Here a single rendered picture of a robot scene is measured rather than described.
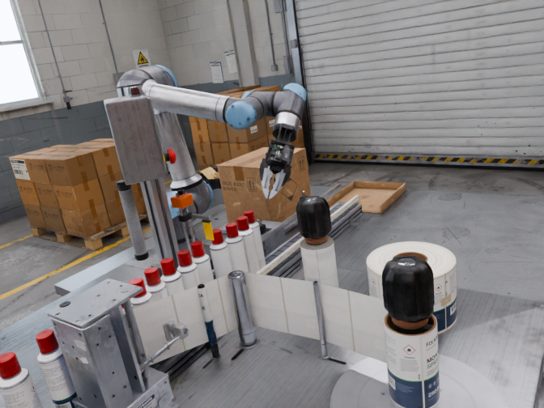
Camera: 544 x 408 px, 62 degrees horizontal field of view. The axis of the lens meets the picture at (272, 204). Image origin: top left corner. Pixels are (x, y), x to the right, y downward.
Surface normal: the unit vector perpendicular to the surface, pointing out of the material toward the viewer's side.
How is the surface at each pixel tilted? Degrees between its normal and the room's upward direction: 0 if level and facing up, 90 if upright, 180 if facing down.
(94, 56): 90
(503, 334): 0
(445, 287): 90
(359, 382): 0
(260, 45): 90
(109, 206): 88
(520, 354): 0
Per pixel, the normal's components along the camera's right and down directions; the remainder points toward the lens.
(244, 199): -0.63, 0.33
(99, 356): 0.82, 0.07
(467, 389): -0.15, -0.94
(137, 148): 0.35, 0.25
